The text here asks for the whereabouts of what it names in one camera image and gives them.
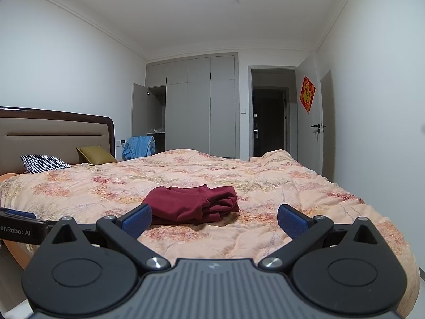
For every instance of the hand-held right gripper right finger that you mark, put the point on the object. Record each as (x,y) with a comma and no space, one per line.
(291,221)

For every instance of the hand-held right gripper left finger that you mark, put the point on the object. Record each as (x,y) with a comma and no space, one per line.
(137,220)

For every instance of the red diamond door decoration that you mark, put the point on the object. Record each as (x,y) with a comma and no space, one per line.
(307,94)

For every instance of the grey built-in wardrobe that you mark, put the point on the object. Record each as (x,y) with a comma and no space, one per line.
(199,106)

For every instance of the floral peach quilt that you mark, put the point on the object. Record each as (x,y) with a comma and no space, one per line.
(265,186)

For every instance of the white cloth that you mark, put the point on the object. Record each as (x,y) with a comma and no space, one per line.
(157,129)

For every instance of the white wall socket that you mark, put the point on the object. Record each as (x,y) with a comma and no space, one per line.
(121,141)

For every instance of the beige padded bed headboard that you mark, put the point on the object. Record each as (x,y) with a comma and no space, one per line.
(49,129)

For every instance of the white door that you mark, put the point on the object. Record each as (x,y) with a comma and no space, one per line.
(310,149)

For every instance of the dark red sweater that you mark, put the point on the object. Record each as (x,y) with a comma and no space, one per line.
(189,202)

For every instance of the houndstooth pillow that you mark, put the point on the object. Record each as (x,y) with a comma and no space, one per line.
(44,163)

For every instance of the mustard yellow pillow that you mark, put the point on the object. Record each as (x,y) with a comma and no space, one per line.
(96,155)

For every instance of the blue cloth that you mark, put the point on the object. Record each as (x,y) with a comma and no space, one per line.
(139,148)

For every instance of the dark hallway door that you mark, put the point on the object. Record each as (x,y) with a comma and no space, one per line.
(269,123)

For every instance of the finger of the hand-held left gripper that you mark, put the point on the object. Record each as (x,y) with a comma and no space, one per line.
(21,214)

